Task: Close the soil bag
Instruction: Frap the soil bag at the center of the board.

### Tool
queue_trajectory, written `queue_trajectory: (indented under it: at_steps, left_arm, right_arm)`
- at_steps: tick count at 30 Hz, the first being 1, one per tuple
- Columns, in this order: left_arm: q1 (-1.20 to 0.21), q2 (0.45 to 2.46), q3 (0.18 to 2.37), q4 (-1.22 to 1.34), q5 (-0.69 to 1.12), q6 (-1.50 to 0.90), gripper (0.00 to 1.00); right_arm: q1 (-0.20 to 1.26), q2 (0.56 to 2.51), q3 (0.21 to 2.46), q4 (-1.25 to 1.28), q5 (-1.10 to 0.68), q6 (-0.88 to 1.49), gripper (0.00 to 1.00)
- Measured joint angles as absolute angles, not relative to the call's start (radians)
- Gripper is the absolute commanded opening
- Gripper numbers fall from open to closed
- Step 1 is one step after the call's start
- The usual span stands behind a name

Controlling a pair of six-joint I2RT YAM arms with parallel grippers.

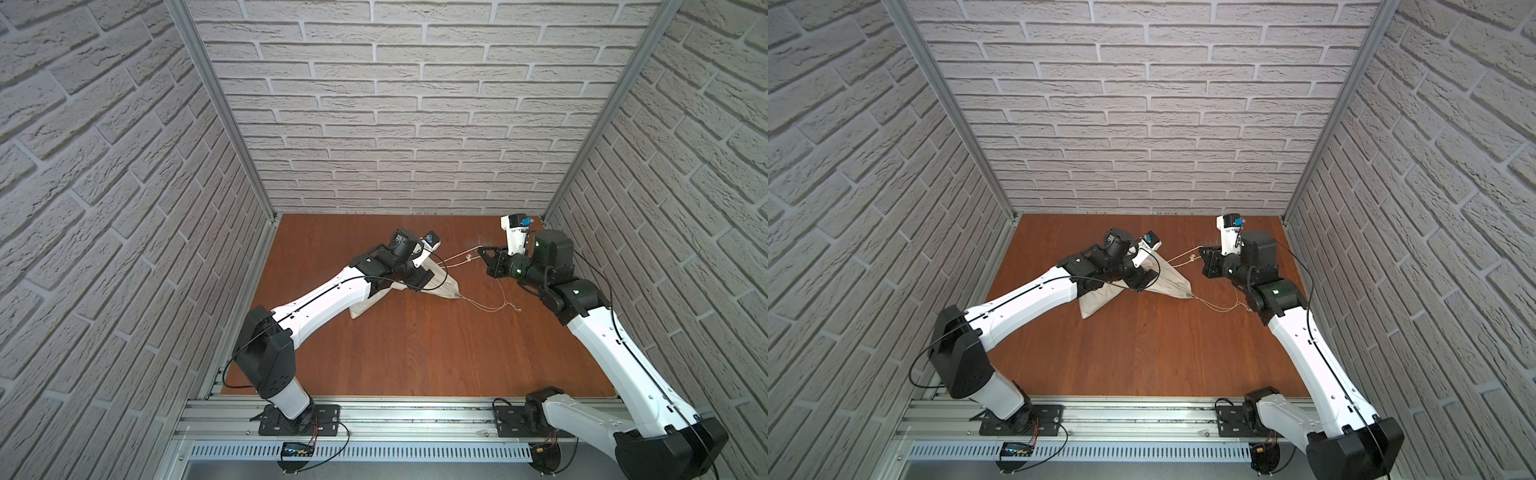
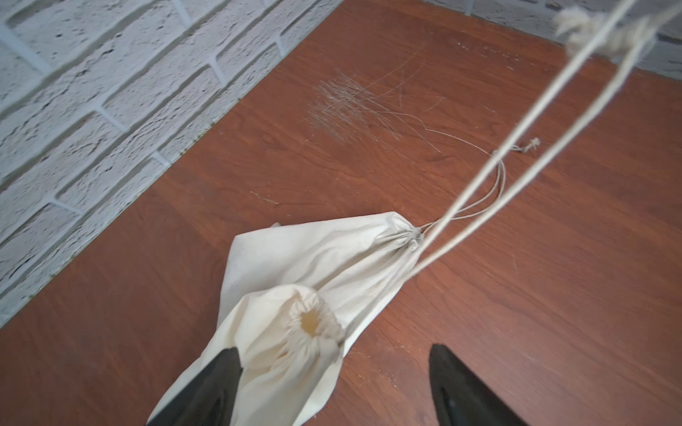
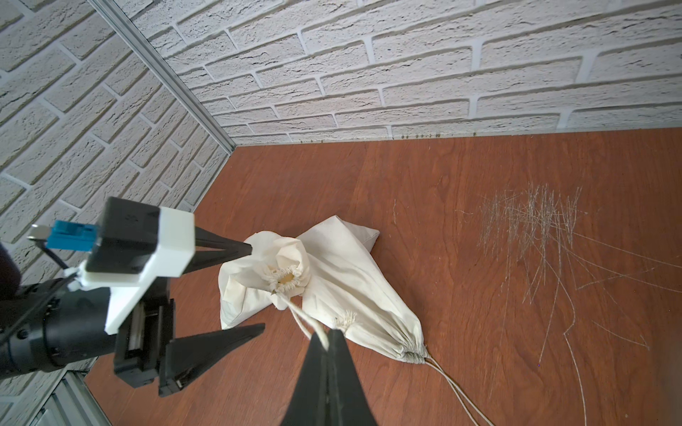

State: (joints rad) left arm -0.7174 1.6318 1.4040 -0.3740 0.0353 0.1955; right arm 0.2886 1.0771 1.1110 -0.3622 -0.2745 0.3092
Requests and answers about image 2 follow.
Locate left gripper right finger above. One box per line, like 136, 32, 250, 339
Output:
429, 344, 527, 426

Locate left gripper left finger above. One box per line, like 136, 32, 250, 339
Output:
147, 348, 243, 426

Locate cream cloth bag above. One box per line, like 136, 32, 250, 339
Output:
148, 1, 681, 425
217, 127, 542, 353

